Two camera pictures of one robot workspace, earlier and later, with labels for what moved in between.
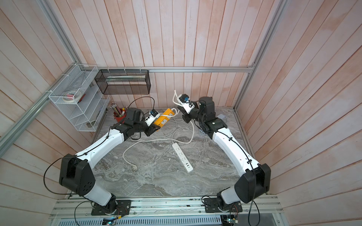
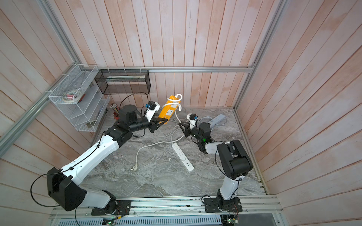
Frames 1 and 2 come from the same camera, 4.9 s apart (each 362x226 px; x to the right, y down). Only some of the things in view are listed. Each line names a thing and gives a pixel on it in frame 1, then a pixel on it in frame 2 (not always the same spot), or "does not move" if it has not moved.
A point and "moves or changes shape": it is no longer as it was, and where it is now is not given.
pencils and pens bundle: x=120 y=113 does not move
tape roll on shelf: x=71 y=96 does not move
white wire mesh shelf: x=77 y=96 does not move
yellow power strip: x=162 y=120 moves or changes shape
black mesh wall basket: x=124 y=81 does not move
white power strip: x=186 y=164 does not move
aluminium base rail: x=257 y=210 does not move
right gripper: x=187 y=117 to x=187 y=133
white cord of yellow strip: x=175 y=100 to x=176 y=98
